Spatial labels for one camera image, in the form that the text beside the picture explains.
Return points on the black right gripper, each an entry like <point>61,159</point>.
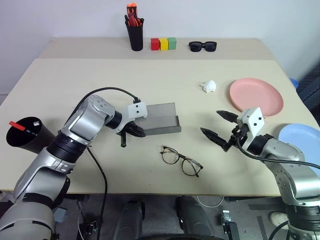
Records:
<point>237,136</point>

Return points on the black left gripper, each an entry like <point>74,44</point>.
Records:
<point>124,140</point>

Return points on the grey glasses case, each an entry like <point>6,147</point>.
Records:
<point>162,117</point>

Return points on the tortoiseshell eyeglasses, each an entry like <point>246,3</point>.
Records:
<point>168,156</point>

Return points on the white tissue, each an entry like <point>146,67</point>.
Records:
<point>208,86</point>

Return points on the blue plate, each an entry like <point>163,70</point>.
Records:
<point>305,140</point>

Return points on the white marker black cap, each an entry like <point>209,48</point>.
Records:
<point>36,123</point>

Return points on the red and black pen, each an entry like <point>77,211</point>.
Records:
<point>17,125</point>

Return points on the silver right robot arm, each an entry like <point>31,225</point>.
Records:
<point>300,180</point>

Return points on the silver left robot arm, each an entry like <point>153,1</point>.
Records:
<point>82,120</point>

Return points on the pink plate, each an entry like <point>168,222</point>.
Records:
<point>255,95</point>

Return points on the black sunglasses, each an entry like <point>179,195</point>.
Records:
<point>195,47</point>

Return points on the blue plastic stool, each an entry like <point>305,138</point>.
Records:
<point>294,83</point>

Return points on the red cube block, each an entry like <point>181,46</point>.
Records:
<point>155,45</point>

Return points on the dark rounded shape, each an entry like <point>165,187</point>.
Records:
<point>131,220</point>
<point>191,217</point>

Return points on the yellow cube block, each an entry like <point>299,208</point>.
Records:
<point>164,44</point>

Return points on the wide black pen cup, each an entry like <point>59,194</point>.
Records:
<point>45,136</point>

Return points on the tall black pen cup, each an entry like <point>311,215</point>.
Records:
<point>136,37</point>

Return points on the green cube block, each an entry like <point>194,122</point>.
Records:
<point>172,44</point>

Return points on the dark brown cabinet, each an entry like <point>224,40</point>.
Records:
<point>311,92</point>

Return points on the black floor device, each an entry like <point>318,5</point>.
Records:
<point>230,225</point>

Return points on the white shoe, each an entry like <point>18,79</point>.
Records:
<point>278,218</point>

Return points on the red pen in cup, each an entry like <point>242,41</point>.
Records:
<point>138,22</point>
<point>132,20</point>

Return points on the small grey box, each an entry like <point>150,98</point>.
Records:
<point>60,215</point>

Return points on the orange capped black marker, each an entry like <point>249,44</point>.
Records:
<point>131,8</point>

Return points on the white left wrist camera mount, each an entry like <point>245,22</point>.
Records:
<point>137,110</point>

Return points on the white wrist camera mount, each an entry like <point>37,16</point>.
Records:
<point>253,120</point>
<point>137,110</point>

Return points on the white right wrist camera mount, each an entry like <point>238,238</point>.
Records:
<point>253,120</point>

